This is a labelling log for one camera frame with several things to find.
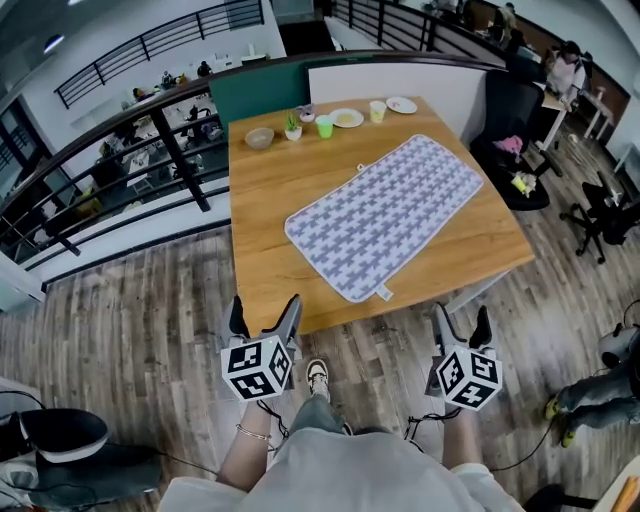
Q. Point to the person's left forearm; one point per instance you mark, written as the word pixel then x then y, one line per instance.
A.
pixel 245 450

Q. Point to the person's left shoe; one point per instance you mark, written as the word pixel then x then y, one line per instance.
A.
pixel 318 377

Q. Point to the green partition panel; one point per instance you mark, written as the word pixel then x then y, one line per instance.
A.
pixel 260 95

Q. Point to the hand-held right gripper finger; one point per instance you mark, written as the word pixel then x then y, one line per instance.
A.
pixel 482 330
pixel 445 330

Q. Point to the purple white patterned towel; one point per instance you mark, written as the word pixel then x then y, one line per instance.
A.
pixel 380 215

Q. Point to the clear beige bowl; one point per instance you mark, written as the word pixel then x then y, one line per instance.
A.
pixel 259 138

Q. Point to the green plant in white pot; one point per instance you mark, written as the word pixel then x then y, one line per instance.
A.
pixel 293 132

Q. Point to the black office chair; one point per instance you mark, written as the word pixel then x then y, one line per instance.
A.
pixel 605 220
pixel 515 110

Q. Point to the white plate with yellow food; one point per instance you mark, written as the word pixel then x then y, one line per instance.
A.
pixel 347 118

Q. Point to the person's right forearm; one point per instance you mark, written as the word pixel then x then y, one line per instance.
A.
pixel 462 440

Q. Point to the yellow white paper cup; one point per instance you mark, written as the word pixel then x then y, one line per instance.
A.
pixel 377 112

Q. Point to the pink cloth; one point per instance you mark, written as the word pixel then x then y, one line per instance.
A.
pixel 507 145

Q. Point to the yellow wrapped flower bundle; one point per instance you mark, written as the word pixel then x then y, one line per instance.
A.
pixel 523 183

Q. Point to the white grey hand-held device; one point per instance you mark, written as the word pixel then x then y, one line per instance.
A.
pixel 620 345

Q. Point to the yellow crumbly food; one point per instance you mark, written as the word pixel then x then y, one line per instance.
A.
pixel 347 118

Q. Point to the green plastic cup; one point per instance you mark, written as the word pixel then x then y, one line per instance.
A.
pixel 325 127

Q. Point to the white table leg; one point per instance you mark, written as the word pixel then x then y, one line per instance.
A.
pixel 475 295

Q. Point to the round ceiling light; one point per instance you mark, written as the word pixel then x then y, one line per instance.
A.
pixel 54 43

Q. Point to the person's grey jeans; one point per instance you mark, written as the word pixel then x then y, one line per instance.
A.
pixel 317 415

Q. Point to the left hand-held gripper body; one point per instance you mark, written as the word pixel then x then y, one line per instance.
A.
pixel 257 367

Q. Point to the white partition panel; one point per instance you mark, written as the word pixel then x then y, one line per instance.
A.
pixel 400 82

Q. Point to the orange object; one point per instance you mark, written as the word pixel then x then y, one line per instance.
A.
pixel 631 492

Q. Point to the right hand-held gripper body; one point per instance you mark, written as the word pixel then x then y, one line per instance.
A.
pixel 470 377

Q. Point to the black round stool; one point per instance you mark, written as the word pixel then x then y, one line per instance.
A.
pixel 555 500

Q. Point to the purple plant in white pot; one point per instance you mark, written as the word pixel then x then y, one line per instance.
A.
pixel 306 115

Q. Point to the black straight railing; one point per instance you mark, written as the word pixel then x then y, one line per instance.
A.
pixel 160 40
pixel 400 22

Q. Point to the small white-legged desk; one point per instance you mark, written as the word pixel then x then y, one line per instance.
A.
pixel 597 107
pixel 554 107

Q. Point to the white round table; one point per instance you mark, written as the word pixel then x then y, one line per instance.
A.
pixel 617 500

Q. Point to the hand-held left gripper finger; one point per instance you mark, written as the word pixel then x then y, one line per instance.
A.
pixel 290 320
pixel 235 320

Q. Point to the white plate with pink food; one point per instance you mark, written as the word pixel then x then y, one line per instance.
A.
pixel 406 105

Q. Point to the person's white shirt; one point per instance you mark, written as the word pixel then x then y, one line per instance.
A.
pixel 360 475

